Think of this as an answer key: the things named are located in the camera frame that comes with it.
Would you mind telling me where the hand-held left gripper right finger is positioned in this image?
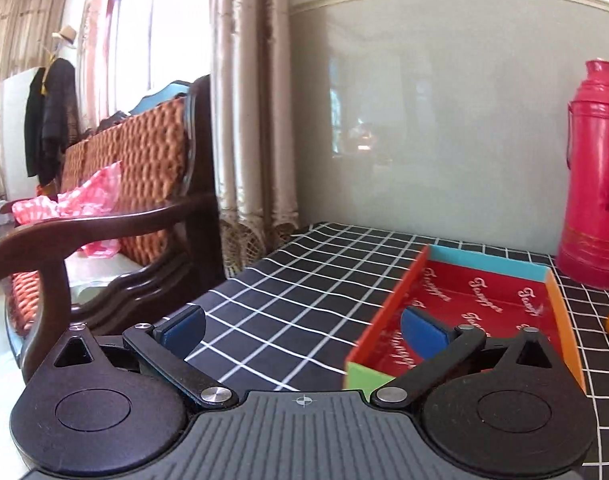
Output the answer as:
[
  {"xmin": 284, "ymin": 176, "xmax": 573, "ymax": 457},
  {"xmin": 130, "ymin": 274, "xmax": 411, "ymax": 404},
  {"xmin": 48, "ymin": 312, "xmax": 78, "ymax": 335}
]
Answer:
[{"xmin": 373, "ymin": 307, "xmax": 559, "ymax": 409}]

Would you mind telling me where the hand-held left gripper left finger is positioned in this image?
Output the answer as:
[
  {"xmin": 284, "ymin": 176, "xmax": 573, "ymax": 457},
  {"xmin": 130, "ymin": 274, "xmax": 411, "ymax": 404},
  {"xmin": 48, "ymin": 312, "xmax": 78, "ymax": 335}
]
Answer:
[{"xmin": 52, "ymin": 306, "xmax": 239, "ymax": 408}]

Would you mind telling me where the red cardboard box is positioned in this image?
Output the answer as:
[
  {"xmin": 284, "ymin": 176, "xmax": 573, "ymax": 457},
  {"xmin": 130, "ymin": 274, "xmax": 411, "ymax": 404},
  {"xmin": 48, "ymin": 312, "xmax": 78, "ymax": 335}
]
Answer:
[{"xmin": 341, "ymin": 245, "xmax": 586, "ymax": 395}]

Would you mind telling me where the black checked tablecloth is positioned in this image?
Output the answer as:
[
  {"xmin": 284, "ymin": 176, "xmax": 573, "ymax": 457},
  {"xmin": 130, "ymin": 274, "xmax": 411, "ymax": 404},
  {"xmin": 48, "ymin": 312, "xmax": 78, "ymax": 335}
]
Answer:
[{"xmin": 160, "ymin": 222, "xmax": 609, "ymax": 480}]

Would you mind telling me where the wooden sofa with orange cushions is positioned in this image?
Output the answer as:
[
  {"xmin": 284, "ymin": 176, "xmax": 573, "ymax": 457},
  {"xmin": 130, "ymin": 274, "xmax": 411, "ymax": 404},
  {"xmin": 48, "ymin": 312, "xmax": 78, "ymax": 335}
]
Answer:
[{"xmin": 0, "ymin": 74, "xmax": 226, "ymax": 386}]

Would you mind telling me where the red plastic bag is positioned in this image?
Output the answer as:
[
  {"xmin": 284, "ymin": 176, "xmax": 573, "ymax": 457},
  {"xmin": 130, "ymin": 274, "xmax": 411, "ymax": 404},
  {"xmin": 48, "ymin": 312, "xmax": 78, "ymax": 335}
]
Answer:
[{"xmin": 11, "ymin": 160, "xmax": 123, "ymax": 260}]

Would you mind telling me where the beige curtain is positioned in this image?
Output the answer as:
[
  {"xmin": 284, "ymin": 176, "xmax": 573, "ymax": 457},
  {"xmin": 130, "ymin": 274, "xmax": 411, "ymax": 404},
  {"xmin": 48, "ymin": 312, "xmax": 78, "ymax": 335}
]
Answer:
[{"xmin": 208, "ymin": 0, "xmax": 300, "ymax": 279}]

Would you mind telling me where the red thermos flask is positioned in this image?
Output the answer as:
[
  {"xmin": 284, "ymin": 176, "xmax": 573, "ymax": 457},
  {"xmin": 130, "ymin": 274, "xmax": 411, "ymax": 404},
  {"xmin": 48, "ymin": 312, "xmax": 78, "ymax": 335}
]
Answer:
[{"xmin": 555, "ymin": 59, "xmax": 609, "ymax": 291}]

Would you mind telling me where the black coat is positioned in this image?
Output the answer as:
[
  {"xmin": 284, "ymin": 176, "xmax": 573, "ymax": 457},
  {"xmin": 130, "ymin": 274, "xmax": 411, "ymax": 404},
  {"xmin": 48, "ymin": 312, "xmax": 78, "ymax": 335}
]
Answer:
[{"xmin": 24, "ymin": 57, "xmax": 80, "ymax": 186}]

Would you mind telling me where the straw hat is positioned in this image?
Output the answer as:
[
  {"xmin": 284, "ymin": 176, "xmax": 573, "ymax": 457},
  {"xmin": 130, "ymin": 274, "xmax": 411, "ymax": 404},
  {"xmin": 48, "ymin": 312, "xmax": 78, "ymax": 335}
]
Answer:
[{"xmin": 52, "ymin": 26, "xmax": 78, "ymax": 50}]

